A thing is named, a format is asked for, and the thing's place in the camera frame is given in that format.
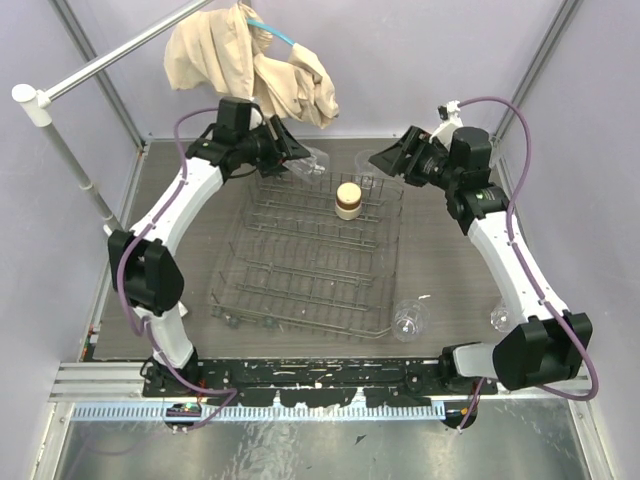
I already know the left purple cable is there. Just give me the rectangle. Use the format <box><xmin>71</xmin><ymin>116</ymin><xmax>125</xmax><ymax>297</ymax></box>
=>
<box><xmin>119</xmin><ymin>107</ymin><xmax>241</xmax><ymax>431</ymax></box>

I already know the teal clothes hanger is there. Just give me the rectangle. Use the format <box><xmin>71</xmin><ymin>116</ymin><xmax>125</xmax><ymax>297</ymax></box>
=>
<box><xmin>247</xmin><ymin>19</ymin><xmax>296</xmax><ymax>47</ymax></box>

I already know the metal garment rail stand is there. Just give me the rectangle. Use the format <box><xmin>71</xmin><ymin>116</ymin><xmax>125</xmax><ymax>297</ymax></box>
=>
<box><xmin>10</xmin><ymin>0</ymin><xmax>216</xmax><ymax>319</ymax></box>

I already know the clear tumbler from corner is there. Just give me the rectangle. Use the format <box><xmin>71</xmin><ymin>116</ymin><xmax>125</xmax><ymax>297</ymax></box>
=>
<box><xmin>284</xmin><ymin>146</ymin><xmax>330</xmax><ymax>184</ymax></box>

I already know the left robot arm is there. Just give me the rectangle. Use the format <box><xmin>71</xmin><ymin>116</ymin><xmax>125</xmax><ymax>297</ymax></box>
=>
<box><xmin>107</xmin><ymin>97</ymin><xmax>316</xmax><ymax>396</ymax></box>

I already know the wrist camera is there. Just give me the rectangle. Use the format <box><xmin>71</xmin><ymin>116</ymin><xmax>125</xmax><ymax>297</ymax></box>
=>
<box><xmin>249</xmin><ymin>105</ymin><xmax>269</xmax><ymax>130</ymax></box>
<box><xmin>429</xmin><ymin>100</ymin><xmax>463</xmax><ymax>149</ymax></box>

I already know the grey slotted cable duct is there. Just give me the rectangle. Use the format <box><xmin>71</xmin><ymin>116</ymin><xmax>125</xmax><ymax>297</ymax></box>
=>
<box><xmin>70</xmin><ymin>401</ymin><xmax>446</xmax><ymax>422</ymax></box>

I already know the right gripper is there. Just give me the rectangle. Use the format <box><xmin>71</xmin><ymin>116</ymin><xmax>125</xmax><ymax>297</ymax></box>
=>
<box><xmin>369</xmin><ymin>125</ymin><xmax>460</xmax><ymax>192</ymax></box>

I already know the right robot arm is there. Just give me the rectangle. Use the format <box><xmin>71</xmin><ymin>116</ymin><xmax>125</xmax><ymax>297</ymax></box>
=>
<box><xmin>369</xmin><ymin>126</ymin><xmax>593</xmax><ymax>394</ymax></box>

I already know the clear cup front of rack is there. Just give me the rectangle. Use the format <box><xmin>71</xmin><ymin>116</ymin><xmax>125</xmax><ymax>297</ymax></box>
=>
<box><xmin>391</xmin><ymin>299</ymin><xmax>429</xmax><ymax>343</ymax></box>

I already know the beige brown travel cup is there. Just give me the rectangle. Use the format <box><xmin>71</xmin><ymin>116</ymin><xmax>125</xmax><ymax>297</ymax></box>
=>
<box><xmin>335</xmin><ymin>182</ymin><xmax>362</xmax><ymax>221</ymax></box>

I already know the grey wire dish rack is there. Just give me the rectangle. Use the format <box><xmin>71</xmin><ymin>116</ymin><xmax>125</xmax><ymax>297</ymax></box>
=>
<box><xmin>210</xmin><ymin>173</ymin><xmax>404</xmax><ymax>340</ymax></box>

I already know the aluminium frame rail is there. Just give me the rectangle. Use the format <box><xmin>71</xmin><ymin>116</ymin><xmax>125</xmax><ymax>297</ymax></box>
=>
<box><xmin>49</xmin><ymin>362</ymin><xmax>591</xmax><ymax>402</ymax></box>

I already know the beige cloth garment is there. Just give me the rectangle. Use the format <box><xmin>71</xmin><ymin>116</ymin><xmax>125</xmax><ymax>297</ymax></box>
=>
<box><xmin>164</xmin><ymin>2</ymin><xmax>340</xmax><ymax>129</ymax></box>

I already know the clear cup behind rack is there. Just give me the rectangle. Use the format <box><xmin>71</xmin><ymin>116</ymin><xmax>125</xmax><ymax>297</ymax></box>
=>
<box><xmin>354</xmin><ymin>149</ymin><xmax>383</xmax><ymax>190</ymax></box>

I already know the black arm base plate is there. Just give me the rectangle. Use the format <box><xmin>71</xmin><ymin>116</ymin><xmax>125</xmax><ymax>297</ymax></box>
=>
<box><xmin>139</xmin><ymin>358</ymin><xmax>480</xmax><ymax>408</ymax></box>

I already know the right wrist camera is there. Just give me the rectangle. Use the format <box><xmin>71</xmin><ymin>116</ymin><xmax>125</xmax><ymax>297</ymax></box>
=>
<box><xmin>429</xmin><ymin>100</ymin><xmax>463</xmax><ymax>149</ymax></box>

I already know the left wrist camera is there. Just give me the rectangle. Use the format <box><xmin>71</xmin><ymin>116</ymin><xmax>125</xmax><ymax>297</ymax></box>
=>
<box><xmin>249</xmin><ymin>105</ymin><xmax>269</xmax><ymax>130</ymax></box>

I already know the clear cup lying right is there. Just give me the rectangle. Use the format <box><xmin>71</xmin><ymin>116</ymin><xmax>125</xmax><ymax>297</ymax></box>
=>
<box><xmin>490</xmin><ymin>300</ymin><xmax>511</xmax><ymax>333</ymax></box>

